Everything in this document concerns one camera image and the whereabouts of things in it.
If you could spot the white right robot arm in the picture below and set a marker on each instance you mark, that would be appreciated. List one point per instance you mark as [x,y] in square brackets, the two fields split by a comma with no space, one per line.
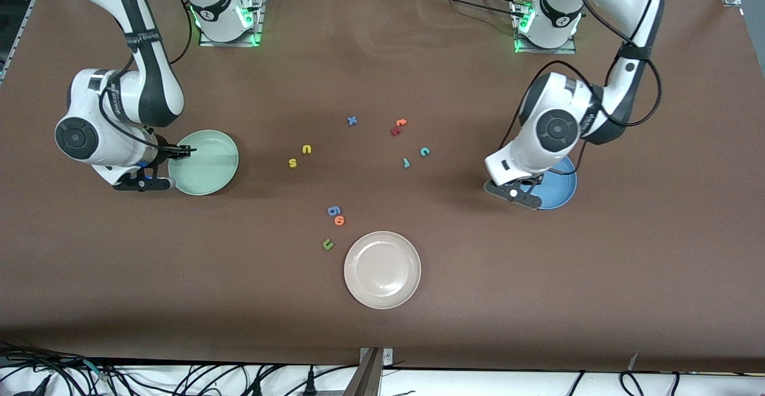
[77,136]

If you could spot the brown table cover sheet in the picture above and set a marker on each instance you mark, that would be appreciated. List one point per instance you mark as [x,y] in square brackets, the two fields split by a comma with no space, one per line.
[382,324]

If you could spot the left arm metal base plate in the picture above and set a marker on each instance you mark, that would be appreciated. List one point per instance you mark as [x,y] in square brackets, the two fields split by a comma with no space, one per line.
[538,51]

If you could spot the blue plate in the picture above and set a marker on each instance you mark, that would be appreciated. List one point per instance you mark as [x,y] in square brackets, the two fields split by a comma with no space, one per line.
[559,190]

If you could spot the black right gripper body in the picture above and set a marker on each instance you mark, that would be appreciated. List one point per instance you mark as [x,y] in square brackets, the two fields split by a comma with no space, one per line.
[162,154]

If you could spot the blue foam digit six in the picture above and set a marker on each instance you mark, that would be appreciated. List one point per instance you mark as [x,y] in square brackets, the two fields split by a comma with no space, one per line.
[332,207]

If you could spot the beige plate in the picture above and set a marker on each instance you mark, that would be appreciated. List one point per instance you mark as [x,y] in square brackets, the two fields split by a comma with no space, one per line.
[382,270]

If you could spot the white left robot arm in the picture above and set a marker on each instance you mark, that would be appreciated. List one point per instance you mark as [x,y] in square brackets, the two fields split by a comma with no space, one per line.
[556,128]

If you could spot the light green plate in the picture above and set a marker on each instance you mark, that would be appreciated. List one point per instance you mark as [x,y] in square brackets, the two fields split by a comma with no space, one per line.
[209,169]

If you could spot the aluminium table edge bracket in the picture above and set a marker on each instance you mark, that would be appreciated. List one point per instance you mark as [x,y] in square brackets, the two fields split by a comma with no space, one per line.
[367,378]

